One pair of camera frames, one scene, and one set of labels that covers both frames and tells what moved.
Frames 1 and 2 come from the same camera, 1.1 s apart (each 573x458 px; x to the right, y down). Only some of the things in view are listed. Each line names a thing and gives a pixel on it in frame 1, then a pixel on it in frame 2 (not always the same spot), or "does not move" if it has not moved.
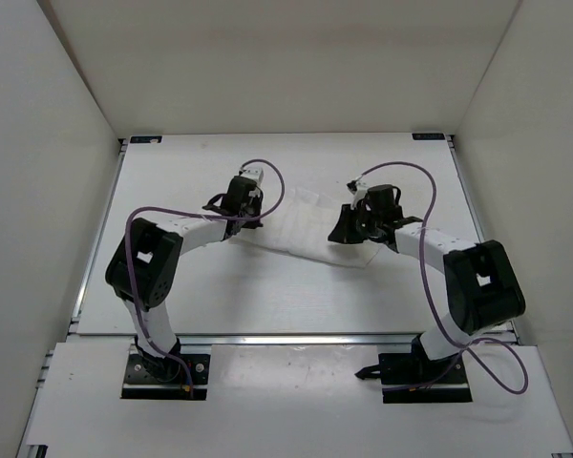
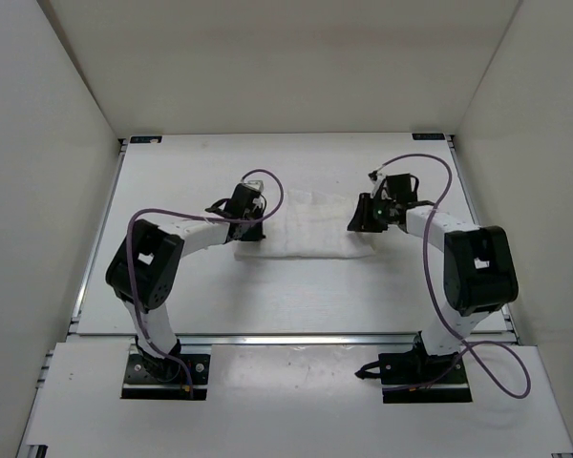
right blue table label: x=429 y=136 does not move
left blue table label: x=146 y=138 does not move
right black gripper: x=343 y=232 → x=362 y=221
